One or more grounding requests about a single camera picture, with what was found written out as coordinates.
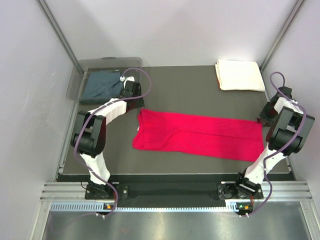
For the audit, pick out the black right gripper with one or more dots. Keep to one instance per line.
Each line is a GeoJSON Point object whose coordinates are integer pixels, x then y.
{"type": "Point", "coordinates": [262, 116]}

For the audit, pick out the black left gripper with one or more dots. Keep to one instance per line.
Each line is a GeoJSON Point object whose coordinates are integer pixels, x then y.
{"type": "Point", "coordinates": [139, 103]}

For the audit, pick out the pink t shirt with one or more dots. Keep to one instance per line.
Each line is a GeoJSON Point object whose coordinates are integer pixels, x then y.
{"type": "Point", "coordinates": [218, 137]}

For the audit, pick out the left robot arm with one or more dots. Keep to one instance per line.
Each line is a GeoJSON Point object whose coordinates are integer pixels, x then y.
{"type": "Point", "coordinates": [89, 133]}

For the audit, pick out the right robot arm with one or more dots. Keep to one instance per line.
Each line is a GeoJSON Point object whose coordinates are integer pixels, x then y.
{"type": "Point", "coordinates": [287, 135]}

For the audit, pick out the grey-blue t shirt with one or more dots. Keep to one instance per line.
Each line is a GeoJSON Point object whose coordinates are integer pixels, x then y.
{"type": "Point", "coordinates": [101, 86]}

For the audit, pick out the clear plastic bin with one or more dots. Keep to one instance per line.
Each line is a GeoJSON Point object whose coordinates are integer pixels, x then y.
{"type": "Point", "coordinates": [77, 82]}

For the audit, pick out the folded white t shirt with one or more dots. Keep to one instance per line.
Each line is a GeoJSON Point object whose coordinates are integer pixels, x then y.
{"type": "Point", "coordinates": [239, 76]}

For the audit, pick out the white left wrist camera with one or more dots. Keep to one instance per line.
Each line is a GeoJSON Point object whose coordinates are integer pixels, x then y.
{"type": "Point", "coordinates": [124, 79]}

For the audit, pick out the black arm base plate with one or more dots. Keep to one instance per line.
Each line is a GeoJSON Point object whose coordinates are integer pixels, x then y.
{"type": "Point", "coordinates": [211, 186]}

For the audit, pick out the grey slotted cable duct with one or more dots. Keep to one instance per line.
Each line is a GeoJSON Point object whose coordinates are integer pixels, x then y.
{"type": "Point", "coordinates": [103, 207]}

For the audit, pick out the left aluminium corner post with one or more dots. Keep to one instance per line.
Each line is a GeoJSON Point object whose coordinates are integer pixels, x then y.
{"type": "Point", "coordinates": [60, 35]}

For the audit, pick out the aluminium corner post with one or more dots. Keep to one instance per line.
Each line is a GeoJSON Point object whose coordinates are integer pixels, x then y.
{"type": "Point", "coordinates": [289, 20]}
{"type": "Point", "coordinates": [60, 35]}

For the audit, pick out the right aluminium corner post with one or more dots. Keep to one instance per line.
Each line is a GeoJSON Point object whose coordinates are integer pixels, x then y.
{"type": "Point", "coordinates": [289, 20]}

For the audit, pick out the aluminium frame rail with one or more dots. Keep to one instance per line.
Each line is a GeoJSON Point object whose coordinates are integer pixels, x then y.
{"type": "Point", "coordinates": [276, 191]}

